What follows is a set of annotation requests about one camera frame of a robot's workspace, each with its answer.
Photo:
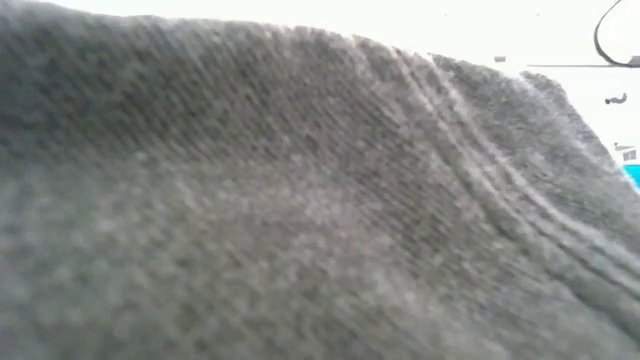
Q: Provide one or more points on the dark grey baseball cap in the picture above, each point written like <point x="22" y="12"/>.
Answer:
<point x="280" y="200"/>

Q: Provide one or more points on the teal plastic bin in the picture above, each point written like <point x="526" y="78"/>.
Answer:
<point x="634" y="176"/>

